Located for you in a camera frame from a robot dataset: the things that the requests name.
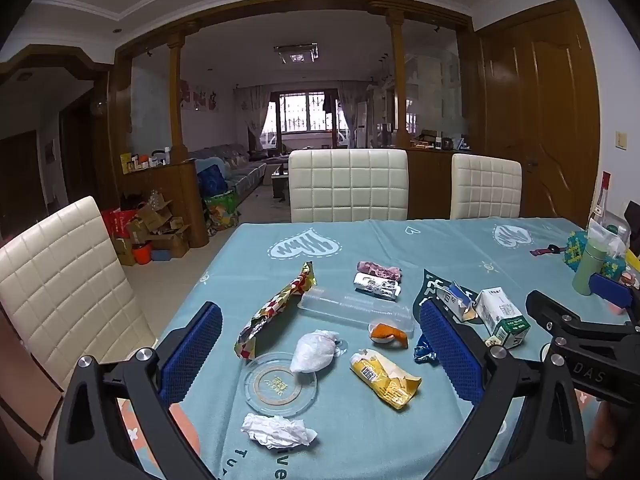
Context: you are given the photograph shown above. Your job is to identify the wooden pillar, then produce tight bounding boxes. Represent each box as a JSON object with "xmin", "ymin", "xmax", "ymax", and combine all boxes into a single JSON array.
[
  {"xmin": 384, "ymin": 7, "xmax": 412, "ymax": 149},
  {"xmin": 166, "ymin": 31, "xmax": 189, "ymax": 164}
]

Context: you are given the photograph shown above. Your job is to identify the yellow snack wrapper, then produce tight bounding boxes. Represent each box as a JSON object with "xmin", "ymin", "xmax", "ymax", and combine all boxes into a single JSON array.
[{"xmin": 349, "ymin": 349, "xmax": 422, "ymax": 411}]

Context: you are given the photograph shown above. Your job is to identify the cream quilted chair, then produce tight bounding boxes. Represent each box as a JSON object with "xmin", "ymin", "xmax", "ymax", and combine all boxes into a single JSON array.
[{"xmin": 0, "ymin": 196, "xmax": 160, "ymax": 391}]

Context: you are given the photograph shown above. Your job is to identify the white crumpled plastic bag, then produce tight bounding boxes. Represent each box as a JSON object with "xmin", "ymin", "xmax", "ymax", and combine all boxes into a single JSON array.
[{"xmin": 290, "ymin": 330, "xmax": 347, "ymax": 374}]

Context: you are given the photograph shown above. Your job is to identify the wide white quilted chair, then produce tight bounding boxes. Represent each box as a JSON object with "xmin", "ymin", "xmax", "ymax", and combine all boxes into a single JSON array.
[{"xmin": 288, "ymin": 149, "xmax": 409, "ymax": 223}]

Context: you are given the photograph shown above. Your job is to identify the small foil wrapper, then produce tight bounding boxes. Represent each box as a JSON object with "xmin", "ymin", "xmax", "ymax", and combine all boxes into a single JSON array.
[{"xmin": 413, "ymin": 332, "xmax": 439, "ymax": 364}]

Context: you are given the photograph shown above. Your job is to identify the torn small drink carton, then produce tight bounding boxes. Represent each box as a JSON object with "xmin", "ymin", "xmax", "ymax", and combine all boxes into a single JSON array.
[{"xmin": 434, "ymin": 280, "xmax": 482, "ymax": 322}]

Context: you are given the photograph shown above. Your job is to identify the rectangular ceiling light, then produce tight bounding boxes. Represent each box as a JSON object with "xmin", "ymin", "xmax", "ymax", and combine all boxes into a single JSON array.
[{"xmin": 273, "ymin": 43, "xmax": 319, "ymax": 64}]

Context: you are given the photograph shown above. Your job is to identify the green thermos bottle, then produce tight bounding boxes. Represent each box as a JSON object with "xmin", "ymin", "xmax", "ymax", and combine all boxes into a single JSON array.
[{"xmin": 572, "ymin": 237, "xmax": 609, "ymax": 296}]

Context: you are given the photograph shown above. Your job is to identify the black object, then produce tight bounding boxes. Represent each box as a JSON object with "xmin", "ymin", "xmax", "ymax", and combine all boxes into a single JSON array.
[{"xmin": 622, "ymin": 200, "xmax": 640, "ymax": 261}]

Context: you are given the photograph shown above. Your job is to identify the light blue printed tablecloth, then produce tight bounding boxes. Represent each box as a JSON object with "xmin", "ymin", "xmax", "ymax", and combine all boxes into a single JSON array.
[{"xmin": 117, "ymin": 217, "xmax": 640, "ymax": 480}]

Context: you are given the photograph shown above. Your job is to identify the barred window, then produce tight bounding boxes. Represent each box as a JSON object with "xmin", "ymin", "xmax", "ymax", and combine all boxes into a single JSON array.
[{"xmin": 262, "ymin": 91, "xmax": 348, "ymax": 135}]

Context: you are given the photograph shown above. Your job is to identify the clear round plastic lid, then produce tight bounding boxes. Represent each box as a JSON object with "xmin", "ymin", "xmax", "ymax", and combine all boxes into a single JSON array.
[{"xmin": 241, "ymin": 352, "xmax": 319, "ymax": 418}]

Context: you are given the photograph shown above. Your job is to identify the brown wooden door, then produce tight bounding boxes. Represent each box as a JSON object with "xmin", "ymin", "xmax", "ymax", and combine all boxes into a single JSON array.
[{"xmin": 474, "ymin": 0, "xmax": 601, "ymax": 231}]

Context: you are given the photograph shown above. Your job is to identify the glass bottle with red cap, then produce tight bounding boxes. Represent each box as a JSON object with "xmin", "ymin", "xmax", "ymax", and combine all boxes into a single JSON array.
[{"xmin": 589, "ymin": 171, "xmax": 613, "ymax": 227}]

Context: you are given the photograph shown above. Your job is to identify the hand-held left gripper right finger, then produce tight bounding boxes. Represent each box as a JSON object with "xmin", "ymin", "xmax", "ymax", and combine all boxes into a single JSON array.
[{"xmin": 419, "ymin": 300, "xmax": 586, "ymax": 480}]

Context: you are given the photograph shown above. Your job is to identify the assorted small bottles and boxes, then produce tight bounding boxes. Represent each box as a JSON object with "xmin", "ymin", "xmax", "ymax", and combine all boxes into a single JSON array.
[{"xmin": 120, "ymin": 146, "xmax": 172, "ymax": 176}]

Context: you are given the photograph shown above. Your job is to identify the white standing air conditioner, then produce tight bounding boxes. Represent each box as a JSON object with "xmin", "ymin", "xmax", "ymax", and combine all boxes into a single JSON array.
[{"xmin": 353, "ymin": 101, "xmax": 369, "ymax": 149}]

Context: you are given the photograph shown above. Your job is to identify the pink wall stickers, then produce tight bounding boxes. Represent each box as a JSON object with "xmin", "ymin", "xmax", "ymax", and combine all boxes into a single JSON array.
[{"xmin": 180, "ymin": 80, "xmax": 221, "ymax": 113}]

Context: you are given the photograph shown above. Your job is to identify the narrow white quilted chair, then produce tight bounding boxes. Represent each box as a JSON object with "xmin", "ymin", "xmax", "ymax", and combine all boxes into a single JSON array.
[{"xmin": 450, "ymin": 153, "xmax": 523, "ymax": 221}]

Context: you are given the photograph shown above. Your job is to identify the white green milk carton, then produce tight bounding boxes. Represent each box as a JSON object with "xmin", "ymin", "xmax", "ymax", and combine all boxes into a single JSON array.
[{"xmin": 473, "ymin": 287, "xmax": 531, "ymax": 350}]

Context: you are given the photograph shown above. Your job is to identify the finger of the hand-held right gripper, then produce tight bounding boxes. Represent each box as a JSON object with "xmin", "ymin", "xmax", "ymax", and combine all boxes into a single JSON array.
[
  {"xmin": 526, "ymin": 290, "xmax": 640, "ymax": 346},
  {"xmin": 589, "ymin": 273, "xmax": 640, "ymax": 317}
]

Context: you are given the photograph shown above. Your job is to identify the pile of cardboard boxes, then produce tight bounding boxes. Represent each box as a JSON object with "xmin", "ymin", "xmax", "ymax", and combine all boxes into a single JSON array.
[{"xmin": 102, "ymin": 190, "xmax": 192, "ymax": 266}]

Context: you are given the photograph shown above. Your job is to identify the pink paper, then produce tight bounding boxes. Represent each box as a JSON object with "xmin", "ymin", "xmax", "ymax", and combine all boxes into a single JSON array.
[{"xmin": 356, "ymin": 261, "xmax": 402, "ymax": 281}]

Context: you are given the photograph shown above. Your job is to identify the dark coffee table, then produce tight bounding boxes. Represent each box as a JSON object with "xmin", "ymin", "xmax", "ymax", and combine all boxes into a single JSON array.
[{"xmin": 270, "ymin": 164, "xmax": 291, "ymax": 202}]

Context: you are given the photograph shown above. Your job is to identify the silver blister pack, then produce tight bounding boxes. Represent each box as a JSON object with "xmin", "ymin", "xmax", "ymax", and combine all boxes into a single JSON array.
[{"xmin": 353, "ymin": 273, "xmax": 402, "ymax": 302}]

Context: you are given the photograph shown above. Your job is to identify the blue cushion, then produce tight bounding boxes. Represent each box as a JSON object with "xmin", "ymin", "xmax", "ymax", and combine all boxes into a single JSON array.
[{"xmin": 196, "ymin": 162, "xmax": 231, "ymax": 196}]

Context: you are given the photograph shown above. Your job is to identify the colourful woven bag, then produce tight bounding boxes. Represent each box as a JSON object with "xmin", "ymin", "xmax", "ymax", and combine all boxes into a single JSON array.
[{"xmin": 202, "ymin": 191, "xmax": 240, "ymax": 233}]

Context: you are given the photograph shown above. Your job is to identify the clear plastic tray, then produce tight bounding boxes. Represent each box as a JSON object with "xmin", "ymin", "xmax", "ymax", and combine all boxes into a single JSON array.
[{"xmin": 297, "ymin": 287, "xmax": 416, "ymax": 333}]

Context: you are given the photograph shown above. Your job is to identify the person's right hand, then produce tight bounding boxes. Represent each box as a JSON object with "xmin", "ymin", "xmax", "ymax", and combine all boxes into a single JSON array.
[{"xmin": 586, "ymin": 402, "xmax": 640, "ymax": 480}]

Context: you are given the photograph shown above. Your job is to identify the grey sofa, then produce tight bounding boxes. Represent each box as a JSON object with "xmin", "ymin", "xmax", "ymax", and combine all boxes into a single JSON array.
[{"xmin": 187, "ymin": 143, "xmax": 268, "ymax": 206}]

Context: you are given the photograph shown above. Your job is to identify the crumpled white tissue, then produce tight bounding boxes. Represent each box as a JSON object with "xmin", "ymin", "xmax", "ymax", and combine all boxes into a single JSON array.
[{"xmin": 241, "ymin": 413, "xmax": 318, "ymax": 450}]

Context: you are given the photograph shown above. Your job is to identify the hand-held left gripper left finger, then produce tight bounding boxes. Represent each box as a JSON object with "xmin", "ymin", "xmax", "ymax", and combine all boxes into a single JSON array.
[{"xmin": 55, "ymin": 302, "xmax": 223, "ymax": 480}]

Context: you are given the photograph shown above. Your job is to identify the long colourful snack wrapper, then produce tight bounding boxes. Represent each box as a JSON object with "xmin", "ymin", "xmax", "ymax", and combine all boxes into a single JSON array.
[{"xmin": 235, "ymin": 261, "xmax": 319, "ymax": 361}]

